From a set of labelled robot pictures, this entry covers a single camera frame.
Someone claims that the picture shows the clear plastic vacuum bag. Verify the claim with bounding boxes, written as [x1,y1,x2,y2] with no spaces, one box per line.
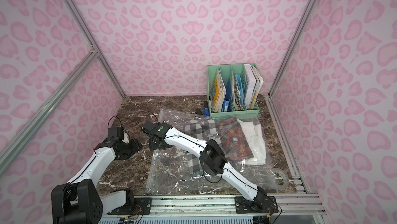
[146,109,289,195]

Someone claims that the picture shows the black white checkered shirt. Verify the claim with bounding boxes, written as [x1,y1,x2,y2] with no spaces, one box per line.
[181,116,225,173]

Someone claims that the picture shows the red plaid shirt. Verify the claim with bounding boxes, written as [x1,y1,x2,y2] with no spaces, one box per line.
[218,118,254,162]

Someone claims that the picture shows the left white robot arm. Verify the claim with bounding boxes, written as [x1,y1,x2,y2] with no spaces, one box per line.
[51,138,142,224]

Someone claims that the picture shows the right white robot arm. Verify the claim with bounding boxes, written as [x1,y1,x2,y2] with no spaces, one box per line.
[142,121,270,213]

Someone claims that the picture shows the white folded shirt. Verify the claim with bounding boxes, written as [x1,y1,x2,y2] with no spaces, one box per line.
[238,119,267,166]

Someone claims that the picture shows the black small object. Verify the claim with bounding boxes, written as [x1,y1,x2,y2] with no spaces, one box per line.
[195,108,204,115]

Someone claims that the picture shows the blue marker box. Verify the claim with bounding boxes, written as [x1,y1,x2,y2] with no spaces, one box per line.
[204,101,210,116]

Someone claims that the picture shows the yellow book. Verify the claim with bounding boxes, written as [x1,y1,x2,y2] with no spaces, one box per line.
[212,68,226,113]

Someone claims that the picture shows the blue folder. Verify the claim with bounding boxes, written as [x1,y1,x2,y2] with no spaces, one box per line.
[222,78,234,112]

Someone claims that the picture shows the green desk file organizer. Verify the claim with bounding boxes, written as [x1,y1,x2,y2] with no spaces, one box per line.
[207,63,264,119]

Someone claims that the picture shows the white book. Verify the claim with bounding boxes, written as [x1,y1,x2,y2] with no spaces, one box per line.
[244,63,264,110]

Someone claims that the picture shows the clear tape roll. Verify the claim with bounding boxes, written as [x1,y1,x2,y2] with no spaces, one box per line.
[271,168,289,190]

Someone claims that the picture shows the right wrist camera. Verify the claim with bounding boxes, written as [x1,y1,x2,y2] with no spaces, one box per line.
[141,121,158,137]

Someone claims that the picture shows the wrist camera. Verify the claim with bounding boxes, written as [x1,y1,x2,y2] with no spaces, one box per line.
[107,126,125,141]
[141,121,158,137]

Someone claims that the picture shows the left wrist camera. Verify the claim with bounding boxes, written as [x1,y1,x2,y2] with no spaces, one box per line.
[107,126,125,141]

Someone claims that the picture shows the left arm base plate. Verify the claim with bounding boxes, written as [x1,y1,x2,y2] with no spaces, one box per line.
[108,197,153,216]

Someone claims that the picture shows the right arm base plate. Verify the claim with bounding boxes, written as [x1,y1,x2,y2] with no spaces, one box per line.
[234,196,280,215]

